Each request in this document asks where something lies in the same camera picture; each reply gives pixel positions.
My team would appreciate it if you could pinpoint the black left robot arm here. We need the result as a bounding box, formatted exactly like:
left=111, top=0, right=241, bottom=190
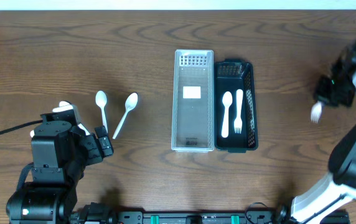
left=6, top=121, right=114, bottom=223

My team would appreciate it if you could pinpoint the white plastic fork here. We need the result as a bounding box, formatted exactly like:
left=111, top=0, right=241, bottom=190
left=310, top=101, right=324, bottom=123
left=234, top=89, right=243, bottom=134

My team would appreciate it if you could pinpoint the dark green plastic basket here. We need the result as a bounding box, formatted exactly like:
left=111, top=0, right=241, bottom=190
left=214, top=58, right=258, bottom=153

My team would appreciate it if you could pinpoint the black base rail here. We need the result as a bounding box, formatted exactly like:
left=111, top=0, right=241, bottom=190
left=68, top=202, right=350, bottom=224

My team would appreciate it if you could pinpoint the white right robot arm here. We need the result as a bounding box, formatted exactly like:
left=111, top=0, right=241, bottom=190
left=286, top=72, right=356, bottom=223

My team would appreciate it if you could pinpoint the clear plastic basket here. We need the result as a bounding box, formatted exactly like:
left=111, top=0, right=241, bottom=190
left=171, top=49, right=214, bottom=152

